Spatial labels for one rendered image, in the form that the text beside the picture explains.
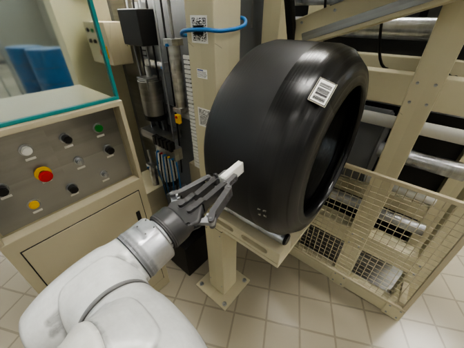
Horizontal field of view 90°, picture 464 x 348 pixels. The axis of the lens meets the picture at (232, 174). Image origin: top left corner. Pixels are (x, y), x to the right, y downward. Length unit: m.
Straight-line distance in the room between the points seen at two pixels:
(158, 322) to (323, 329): 1.51
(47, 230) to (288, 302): 1.39
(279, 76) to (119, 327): 0.53
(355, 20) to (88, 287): 1.01
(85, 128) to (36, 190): 0.28
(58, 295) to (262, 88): 0.52
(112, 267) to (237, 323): 1.35
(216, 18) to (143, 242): 0.66
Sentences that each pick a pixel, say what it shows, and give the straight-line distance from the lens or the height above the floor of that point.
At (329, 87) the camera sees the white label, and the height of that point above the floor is 1.42.
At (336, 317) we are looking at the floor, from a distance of 1.81.
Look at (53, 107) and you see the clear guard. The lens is 1.01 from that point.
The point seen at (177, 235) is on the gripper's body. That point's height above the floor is 1.23.
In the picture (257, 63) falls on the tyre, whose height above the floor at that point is 1.45.
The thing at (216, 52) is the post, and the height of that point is 1.45.
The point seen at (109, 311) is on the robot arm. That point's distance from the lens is 0.31.
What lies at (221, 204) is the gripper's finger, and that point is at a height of 1.24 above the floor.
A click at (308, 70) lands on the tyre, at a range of 0.58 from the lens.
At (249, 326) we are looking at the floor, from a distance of 1.68.
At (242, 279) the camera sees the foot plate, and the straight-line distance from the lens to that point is 1.80.
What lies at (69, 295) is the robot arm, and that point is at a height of 1.25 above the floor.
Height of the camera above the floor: 1.55
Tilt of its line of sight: 34 degrees down
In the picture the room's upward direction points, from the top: straight up
